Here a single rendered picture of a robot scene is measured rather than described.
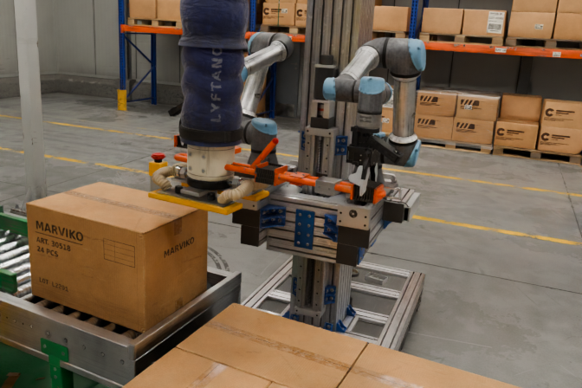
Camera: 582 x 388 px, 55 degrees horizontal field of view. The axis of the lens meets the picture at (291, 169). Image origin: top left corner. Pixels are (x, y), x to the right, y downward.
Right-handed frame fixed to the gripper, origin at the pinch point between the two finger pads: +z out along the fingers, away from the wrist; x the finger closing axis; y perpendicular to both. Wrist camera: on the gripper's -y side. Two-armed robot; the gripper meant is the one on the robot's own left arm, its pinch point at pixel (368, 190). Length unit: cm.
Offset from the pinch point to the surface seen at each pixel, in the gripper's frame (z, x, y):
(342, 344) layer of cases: 65, -14, 9
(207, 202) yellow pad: 11, 14, 52
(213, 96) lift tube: -25, 9, 54
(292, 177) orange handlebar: -0.6, 3.4, 25.8
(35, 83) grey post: 6, -154, 353
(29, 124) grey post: 40, -148, 355
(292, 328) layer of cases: 65, -13, 30
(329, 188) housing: 0.6, 4.0, 11.9
